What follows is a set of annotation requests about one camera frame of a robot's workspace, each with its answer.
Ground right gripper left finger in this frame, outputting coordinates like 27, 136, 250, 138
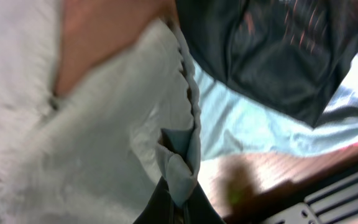
134, 177, 177, 224

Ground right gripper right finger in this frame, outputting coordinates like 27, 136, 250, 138
183, 184, 225, 224

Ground khaki shorts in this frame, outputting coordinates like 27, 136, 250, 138
0, 1, 201, 223

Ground light blue garment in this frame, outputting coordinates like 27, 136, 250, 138
195, 54, 358, 161

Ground black patterned garment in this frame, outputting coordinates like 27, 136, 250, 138
177, 0, 358, 127

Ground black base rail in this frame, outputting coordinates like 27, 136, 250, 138
222, 158, 358, 224

